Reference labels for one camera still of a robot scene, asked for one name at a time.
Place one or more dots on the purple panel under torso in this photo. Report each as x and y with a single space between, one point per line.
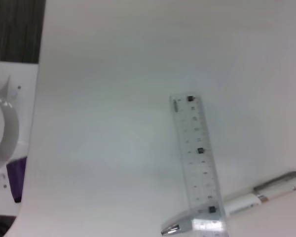
16 180

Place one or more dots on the transparent plastic ruler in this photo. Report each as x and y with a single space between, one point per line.
199 160

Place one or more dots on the silver white pen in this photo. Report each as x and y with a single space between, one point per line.
241 203

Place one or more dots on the white robot torso base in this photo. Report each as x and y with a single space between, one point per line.
5 128

